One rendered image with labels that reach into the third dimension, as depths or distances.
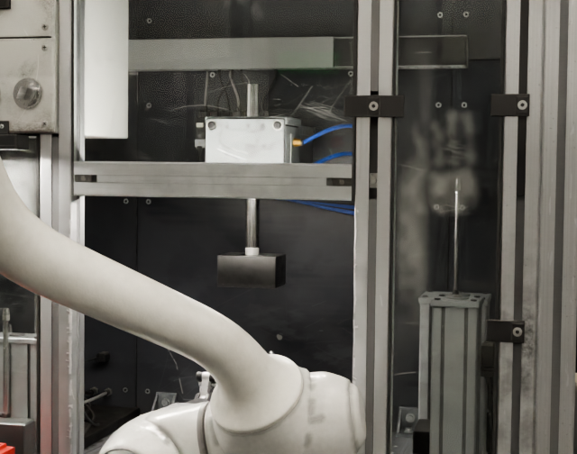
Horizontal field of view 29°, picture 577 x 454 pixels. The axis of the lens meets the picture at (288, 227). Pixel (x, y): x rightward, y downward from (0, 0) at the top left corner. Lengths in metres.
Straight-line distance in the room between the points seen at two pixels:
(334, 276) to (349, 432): 0.68
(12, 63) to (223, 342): 0.56
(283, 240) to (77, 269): 0.81
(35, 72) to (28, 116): 0.06
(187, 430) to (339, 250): 0.67
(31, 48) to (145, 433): 0.55
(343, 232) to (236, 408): 0.71
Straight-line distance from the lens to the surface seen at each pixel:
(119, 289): 1.07
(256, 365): 1.13
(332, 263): 1.82
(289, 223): 1.83
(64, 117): 1.49
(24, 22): 1.51
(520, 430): 1.39
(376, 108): 1.37
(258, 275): 1.59
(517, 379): 1.38
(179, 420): 1.23
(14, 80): 1.51
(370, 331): 1.38
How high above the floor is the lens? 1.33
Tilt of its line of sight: 3 degrees down
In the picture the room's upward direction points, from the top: 1 degrees clockwise
